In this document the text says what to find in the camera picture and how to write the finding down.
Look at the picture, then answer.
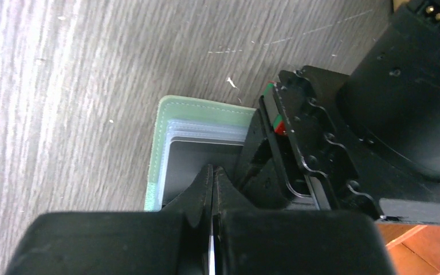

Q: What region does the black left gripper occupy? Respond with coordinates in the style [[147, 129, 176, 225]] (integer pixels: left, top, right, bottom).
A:
[[233, 66, 440, 224]]

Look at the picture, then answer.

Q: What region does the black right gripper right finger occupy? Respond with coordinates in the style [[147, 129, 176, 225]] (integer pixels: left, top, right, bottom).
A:
[[212, 167, 396, 274]]

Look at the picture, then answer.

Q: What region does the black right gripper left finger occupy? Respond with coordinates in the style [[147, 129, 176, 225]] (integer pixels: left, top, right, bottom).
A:
[[6, 164, 213, 274]]

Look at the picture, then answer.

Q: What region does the black credit card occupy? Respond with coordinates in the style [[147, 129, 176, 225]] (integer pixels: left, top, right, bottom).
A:
[[160, 137, 243, 207]]

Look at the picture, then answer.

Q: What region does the green card holder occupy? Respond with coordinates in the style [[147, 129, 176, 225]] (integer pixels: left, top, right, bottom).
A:
[[144, 95, 255, 211]]

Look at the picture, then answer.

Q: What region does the white credit card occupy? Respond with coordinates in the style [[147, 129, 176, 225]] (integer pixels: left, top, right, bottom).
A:
[[207, 235, 215, 275]]

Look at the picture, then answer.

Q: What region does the orange compartment tray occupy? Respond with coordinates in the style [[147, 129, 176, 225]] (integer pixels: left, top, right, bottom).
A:
[[379, 224, 440, 274]]

